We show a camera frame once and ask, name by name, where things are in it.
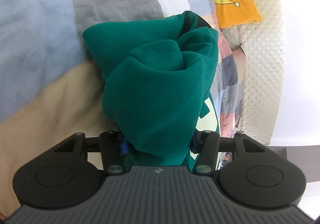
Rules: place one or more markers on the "patchwork bed quilt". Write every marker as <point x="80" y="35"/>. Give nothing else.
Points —
<point x="51" y="87"/>

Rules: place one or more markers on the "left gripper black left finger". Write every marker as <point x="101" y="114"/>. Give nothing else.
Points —
<point x="70" y="156"/>

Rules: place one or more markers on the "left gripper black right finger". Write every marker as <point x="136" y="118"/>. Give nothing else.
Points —
<point x="208" y="144"/>

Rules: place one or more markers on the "green garment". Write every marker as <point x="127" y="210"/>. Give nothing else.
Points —
<point x="157" y="76"/>

